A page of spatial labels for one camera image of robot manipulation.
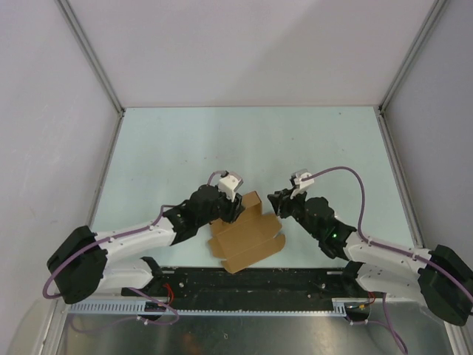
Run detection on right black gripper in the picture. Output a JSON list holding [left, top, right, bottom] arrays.
[[267, 187, 321, 239]]

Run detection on brown cardboard box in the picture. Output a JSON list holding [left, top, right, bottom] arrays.
[[208, 191, 286, 274]]

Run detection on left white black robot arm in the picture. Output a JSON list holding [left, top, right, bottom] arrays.
[[43, 185, 245, 304]]

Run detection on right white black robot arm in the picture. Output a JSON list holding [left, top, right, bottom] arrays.
[[268, 189, 472, 326]]

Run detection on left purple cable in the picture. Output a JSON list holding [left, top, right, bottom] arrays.
[[43, 169, 226, 300]]

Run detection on purple cable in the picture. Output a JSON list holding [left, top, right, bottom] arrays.
[[43, 169, 226, 300], [302, 166, 473, 308]]

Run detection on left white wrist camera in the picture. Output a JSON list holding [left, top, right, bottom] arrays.
[[217, 172, 243, 202]]

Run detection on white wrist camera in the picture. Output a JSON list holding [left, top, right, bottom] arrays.
[[217, 172, 243, 202], [290, 169, 315, 199]]

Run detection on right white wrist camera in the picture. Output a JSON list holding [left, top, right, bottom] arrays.
[[290, 169, 315, 199]]

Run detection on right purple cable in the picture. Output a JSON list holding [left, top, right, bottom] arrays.
[[302, 166, 473, 308]]

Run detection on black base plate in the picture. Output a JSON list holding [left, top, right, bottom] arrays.
[[141, 267, 381, 300]]

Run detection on grey slotted cable duct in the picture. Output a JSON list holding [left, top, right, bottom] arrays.
[[68, 299, 347, 317]]

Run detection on left aluminium frame post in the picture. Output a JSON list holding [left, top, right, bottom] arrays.
[[55, 0, 124, 115]]

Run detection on aluminium frame post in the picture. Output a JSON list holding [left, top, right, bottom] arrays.
[[378, 0, 450, 113], [55, 0, 124, 115]]

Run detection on right aluminium frame post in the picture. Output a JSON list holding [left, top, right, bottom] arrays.
[[378, 0, 450, 113]]

